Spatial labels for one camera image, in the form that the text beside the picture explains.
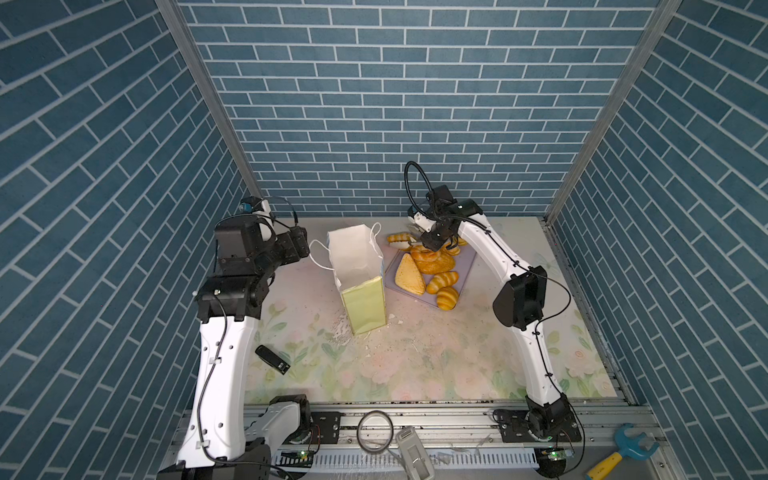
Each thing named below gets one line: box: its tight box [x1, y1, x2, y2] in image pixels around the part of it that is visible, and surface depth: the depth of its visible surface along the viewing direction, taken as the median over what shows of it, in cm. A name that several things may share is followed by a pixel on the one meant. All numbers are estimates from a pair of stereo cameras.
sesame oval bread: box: [410, 245, 456, 275], surface depth 103 cm
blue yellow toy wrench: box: [586, 423, 660, 480], surface depth 71 cm
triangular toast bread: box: [395, 253, 425, 295], surface depth 101 cm
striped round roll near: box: [436, 286, 459, 311], surface depth 96 cm
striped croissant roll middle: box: [426, 271, 459, 294], surface depth 101 cm
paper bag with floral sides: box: [309, 222, 386, 335], surface depth 82 cm
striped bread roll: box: [387, 234, 411, 243], surface depth 110 cm
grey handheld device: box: [395, 426, 435, 480], surface depth 69 cm
